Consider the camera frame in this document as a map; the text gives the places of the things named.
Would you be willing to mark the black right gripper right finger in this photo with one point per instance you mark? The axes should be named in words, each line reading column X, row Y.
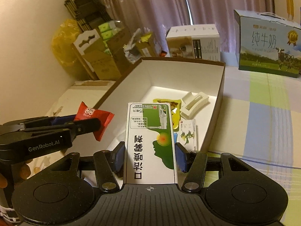
column 227, row 191

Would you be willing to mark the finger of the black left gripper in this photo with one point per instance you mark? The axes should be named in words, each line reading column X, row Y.
column 80, row 125
column 35, row 122

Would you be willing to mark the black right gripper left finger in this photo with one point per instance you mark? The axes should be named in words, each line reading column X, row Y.
column 68, row 189

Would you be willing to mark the red snack packet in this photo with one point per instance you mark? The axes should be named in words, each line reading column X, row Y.
column 97, row 119

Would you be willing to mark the green white spray medicine box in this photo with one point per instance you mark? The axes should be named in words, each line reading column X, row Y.
column 150, row 156

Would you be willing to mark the white ointment box with parrot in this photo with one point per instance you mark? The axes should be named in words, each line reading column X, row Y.
column 187, row 135

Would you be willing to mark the yellow snack packet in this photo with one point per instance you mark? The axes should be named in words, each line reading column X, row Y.
column 175, row 105

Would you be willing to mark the white hair claw clip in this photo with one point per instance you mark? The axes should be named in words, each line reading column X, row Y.
column 192, row 103

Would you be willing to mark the person's left hand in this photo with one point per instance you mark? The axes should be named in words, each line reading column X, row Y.
column 22, row 172

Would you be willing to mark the brown cardboard carton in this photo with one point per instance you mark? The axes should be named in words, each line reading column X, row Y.
column 102, row 63

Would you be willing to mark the yellow plastic bag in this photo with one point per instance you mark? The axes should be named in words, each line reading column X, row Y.
column 63, row 40

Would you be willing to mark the checked bed sheet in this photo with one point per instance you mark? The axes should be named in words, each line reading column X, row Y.
column 259, row 122

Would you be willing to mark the green tissue packs stack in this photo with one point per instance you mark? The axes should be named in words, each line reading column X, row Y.
column 109, row 29

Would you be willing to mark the purple curtain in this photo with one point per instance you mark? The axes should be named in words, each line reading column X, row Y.
column 159, row 16

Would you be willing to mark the white appliance box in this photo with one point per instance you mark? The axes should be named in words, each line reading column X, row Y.
column 199, row 41

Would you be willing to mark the green cow milk carton box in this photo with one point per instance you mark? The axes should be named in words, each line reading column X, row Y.
column 267, row 43

